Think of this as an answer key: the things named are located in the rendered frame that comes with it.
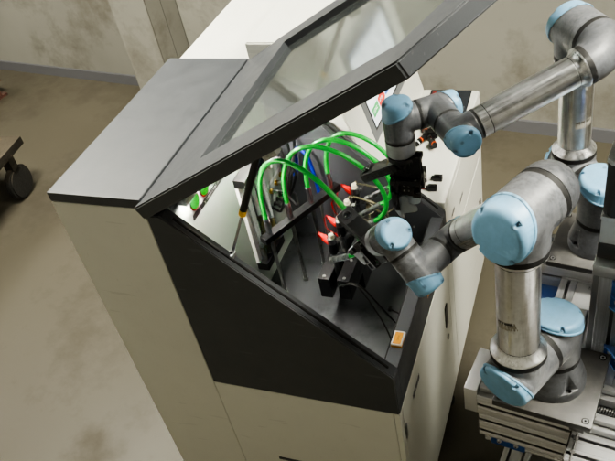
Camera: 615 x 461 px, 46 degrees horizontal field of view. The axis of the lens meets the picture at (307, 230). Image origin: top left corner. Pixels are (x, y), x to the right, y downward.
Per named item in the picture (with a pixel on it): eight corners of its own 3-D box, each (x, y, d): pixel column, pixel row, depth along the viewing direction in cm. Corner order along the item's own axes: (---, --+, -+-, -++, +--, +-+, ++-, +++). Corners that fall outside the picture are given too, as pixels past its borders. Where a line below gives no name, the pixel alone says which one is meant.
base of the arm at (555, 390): (592, 361, 174) (595, 334, 168) (577, 411, 165) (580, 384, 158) (528, 345, 181) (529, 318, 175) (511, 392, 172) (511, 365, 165)
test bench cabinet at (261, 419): (421, 552, 251) (399, 416, 201) (267, 513, 272) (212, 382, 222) (458, 388, 300) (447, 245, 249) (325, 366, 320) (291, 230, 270)
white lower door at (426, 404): (422, 530, 247) (404, 409, 203) (415, 528, 247) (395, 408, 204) (457, 378, 291) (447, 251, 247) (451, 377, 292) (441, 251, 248)
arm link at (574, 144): (567, 209, 201) (575, 26, 167) (540, 179, 213) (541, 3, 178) (607, 195, 202) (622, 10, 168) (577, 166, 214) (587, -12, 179)
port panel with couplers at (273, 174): (279, 208, 239) (258, 128, 219) (269, 207, 240) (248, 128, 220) (292, 184, 248) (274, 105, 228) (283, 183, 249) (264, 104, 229)
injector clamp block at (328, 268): (355, 316, 227) (348, 281, 217) (325, 312, 230) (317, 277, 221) (383, 242, 250) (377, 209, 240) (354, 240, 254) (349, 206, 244)
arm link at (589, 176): (591, 235, 192) (595, 195, 184) (564, 206, 203) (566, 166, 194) (632, 221, 193) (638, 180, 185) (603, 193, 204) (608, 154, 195)
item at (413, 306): (403, 403, 204) (397, 367, 194) (387, 401, 206) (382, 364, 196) (446, 253, 247) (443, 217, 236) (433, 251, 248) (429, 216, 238)
